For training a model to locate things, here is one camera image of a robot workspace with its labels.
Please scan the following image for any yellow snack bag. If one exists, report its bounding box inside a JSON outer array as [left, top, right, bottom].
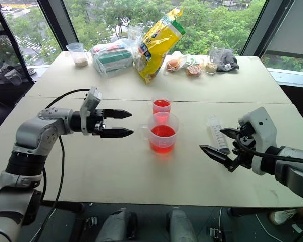
[[132, 7, 187, 85]]

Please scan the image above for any large cup red liquid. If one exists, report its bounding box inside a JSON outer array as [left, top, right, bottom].
[[139, 112, 180, 155]]

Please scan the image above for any grey folded cloth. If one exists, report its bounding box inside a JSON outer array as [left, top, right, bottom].
[[216, 48, 240, 73]]

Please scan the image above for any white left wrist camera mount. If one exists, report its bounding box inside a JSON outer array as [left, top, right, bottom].
[[79, 86, 104, 136]]

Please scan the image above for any packaged bun snack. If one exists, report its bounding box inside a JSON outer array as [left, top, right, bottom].
[[165, 56, 188, 74]]

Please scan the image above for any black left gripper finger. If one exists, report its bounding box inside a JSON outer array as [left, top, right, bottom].
[[103, 108, 133, 120], [100, 127, 135, 139]]

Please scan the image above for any tall clear cup with grains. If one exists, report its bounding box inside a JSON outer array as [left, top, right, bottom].
[[204, 41, 226, 75]]

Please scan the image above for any clear plastic syringe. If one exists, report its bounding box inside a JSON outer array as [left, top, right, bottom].
[[207, 114, 231, 155]]

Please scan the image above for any small cup red liquid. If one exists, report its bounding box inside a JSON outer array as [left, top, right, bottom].
[[151, 97, 172, 115]]

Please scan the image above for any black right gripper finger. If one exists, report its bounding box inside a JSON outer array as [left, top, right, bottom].
[[199, 145, 237, 172], [219, 127, 241, 140]]

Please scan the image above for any white shoe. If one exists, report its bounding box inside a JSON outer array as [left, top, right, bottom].
[[268, 209, 298, 226]]

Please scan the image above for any clear measuring cup with handle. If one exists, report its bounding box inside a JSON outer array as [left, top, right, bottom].
[[66, 42, 89, 68]]

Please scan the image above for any dark rounded grey shape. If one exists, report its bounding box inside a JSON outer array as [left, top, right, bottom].
[[167, 206, 198, 242], [95, 207, 138, 242]]

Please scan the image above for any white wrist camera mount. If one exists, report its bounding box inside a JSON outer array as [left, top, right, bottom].
[[79, 86, 104, 136], [238, 106, 279, 176]]

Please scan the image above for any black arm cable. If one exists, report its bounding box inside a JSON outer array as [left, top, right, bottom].
[[34, 88, 90, 242], [235, 133, 303, 162]]

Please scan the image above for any clear bag with green boxes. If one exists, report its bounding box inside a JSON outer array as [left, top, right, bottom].
[[90, 38, 135, 79]]

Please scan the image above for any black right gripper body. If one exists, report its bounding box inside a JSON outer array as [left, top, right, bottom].
[[229, 123, 256, 173]]

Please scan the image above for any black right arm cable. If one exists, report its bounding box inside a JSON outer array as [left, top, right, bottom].
[[235, 133, 303, 162]]

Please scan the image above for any small clear zip bag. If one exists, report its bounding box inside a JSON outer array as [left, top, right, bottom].
[[127, 25, 145, 42]]

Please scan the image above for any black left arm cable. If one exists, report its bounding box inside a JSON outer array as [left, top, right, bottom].
[[34, 88, 90, 242]]

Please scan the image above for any black metal frame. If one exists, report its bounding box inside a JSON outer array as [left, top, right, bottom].
[[0, 2, 42, 85]]

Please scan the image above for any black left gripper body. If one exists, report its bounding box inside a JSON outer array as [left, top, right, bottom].
[[86, 108, 107, 138]]

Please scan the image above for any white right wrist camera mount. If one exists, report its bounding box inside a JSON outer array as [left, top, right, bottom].
[[238, 106, 279, 176]]

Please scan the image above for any packaged sliced meat snack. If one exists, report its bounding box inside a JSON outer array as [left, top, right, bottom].
[[184, 56, 206, 77]]

